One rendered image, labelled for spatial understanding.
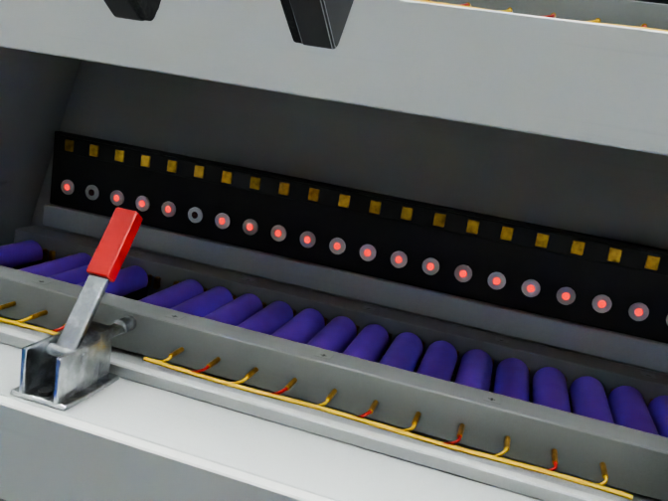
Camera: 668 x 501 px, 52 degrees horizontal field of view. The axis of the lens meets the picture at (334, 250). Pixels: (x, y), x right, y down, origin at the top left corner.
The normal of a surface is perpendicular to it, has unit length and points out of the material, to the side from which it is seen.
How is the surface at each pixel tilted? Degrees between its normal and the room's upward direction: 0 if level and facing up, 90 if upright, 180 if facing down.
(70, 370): 90
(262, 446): 20
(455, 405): 110
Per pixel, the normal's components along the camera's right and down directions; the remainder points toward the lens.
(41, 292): -0.28, 0.16
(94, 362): 0.95, 0.21
